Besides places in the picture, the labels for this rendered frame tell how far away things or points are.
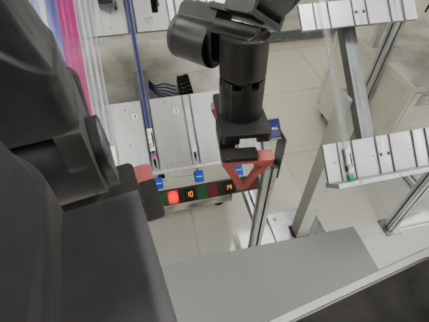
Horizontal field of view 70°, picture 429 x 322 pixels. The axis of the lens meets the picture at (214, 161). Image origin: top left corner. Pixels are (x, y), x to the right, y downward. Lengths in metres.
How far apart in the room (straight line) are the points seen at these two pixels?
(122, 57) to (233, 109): 1.20
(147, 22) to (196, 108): 0.26
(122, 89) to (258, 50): 1.02
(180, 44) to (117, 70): 1.07
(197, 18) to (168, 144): 0.49
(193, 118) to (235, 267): 0.40
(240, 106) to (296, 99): 1.97
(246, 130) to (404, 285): 0.23
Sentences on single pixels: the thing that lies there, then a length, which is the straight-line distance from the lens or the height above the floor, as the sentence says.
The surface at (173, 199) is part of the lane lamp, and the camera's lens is 0.85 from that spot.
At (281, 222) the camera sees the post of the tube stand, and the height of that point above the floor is 0.01.
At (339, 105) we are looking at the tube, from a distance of 0.87.
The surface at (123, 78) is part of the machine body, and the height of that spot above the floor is 0.62.
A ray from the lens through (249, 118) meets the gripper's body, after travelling 0.40.
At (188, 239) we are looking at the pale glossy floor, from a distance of 1.53.
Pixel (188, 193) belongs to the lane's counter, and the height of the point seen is 0.66.
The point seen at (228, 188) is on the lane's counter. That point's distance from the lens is 0.87.
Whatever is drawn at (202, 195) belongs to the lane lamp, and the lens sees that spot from 0.86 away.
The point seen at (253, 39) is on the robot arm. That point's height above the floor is 1.19.
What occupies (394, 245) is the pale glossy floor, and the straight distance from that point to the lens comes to 1.74.
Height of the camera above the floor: 1.35
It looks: 48 degrees down
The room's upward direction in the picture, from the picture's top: straight up
